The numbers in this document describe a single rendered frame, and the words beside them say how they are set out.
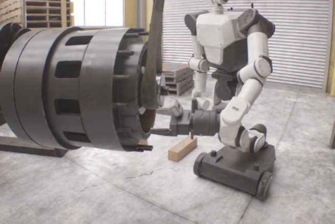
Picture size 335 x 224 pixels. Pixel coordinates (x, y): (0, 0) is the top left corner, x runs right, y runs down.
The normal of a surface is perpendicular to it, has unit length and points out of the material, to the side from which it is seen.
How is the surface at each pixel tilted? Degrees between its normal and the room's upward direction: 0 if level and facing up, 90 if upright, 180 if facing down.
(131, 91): 79
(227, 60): 110
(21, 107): 93
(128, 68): 57
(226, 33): 97
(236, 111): 36
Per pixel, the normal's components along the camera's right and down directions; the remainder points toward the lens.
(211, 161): -0.47, -0.55
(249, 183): -0.65, 0.18
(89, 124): -0.12, 0.49
